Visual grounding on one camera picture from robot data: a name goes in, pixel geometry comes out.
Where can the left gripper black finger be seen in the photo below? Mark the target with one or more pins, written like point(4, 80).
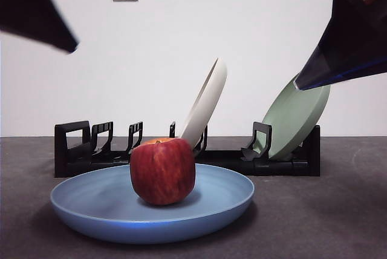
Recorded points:
point(27, 8)

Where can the black plate rack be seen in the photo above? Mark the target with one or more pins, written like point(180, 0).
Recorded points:
point(65, 168)

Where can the red apple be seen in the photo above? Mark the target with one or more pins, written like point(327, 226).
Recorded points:
point(163, 171)

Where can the blue plate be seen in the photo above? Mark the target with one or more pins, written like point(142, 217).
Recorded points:
point(99, 207)

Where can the green plate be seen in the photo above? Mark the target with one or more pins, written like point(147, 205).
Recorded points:
point(293, 119)

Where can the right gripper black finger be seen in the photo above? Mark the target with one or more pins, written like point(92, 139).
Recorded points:
point(353, 47)

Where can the white plate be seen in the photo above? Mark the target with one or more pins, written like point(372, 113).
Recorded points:
point(208, 101)

